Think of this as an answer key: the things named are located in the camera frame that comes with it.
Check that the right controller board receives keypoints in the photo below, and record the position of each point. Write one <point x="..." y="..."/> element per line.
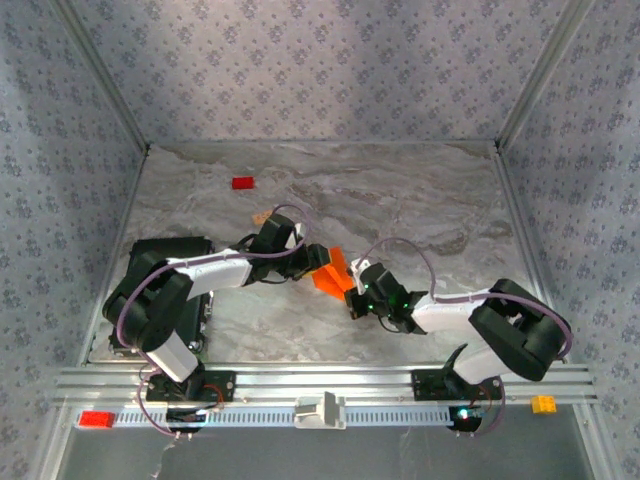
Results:
<point x="465" y="416"/>

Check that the grey plastic bracket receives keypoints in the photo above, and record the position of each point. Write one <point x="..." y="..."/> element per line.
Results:
<point x="320" y="412"/>

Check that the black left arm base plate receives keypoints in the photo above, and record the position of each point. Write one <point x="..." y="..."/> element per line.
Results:
<point x="225" y="387"/>

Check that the yellow toy brick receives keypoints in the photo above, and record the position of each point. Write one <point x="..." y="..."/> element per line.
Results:
<point x="543" y="404"/>

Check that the aluminium side rail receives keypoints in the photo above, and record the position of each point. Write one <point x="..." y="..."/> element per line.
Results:
<point x="529" y="250"/>
<point x="103" y="300"/>

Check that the flat black case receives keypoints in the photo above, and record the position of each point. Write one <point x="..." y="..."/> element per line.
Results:
<point x="150" y="245"/>

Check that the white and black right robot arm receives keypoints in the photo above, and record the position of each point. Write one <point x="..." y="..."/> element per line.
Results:
<point x="445" y="315"/>

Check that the aluminium corner post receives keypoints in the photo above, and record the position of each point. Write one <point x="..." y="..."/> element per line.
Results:
<point x="539" y="75"/>
<point x="106" y="75"/>

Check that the small red toy brick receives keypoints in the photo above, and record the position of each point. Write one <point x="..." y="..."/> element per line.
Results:
<point x="243" y="183"/>

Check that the aluminium mounting rail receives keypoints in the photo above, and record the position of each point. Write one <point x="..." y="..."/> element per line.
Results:
<point x="300" y="380"/>

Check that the white slotted strip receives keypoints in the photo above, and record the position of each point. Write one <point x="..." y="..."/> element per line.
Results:
<point x="250" y="416"/>

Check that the small tan wooden tile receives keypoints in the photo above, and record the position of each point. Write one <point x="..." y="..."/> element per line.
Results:
<point x="259" y="218"/>

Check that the left controller board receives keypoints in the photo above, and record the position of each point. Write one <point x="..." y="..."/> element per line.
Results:
<point x="187" y="417"/>

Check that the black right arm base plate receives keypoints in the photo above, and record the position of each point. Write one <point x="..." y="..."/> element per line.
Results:
<point x="425" y="385"/>

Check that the controller board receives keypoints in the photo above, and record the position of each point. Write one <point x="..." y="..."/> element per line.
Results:
<point x="187" y="417"/>
<point x="465" y="416"/>

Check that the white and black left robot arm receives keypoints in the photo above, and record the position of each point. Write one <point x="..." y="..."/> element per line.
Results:
<point x="215" y="272"/>

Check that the large red toy brick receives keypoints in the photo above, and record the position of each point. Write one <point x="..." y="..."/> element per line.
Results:
<point x="97" y="420"/>

